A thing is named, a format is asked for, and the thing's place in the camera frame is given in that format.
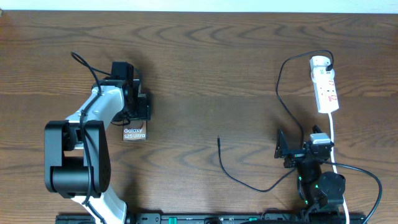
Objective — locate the white charger adapter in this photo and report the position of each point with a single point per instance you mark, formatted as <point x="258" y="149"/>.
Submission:
<point x="321" y="74"/>

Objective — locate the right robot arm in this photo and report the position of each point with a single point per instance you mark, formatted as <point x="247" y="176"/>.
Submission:
<point x="322" y="191"/>

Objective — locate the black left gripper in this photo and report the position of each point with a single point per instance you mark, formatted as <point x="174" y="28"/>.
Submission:
<point x="143" y="111"/>

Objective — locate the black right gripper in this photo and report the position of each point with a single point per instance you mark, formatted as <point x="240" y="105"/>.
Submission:
<point x="282" y="151"/>

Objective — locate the white power strip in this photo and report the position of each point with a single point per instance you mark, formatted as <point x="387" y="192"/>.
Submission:
<point x="325" y="92"/>

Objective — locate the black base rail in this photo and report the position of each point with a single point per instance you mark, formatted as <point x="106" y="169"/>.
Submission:
<point x="272" y="217"/>

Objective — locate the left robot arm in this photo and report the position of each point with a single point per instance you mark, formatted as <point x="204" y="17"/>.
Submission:
<point x="77" y="161"/>

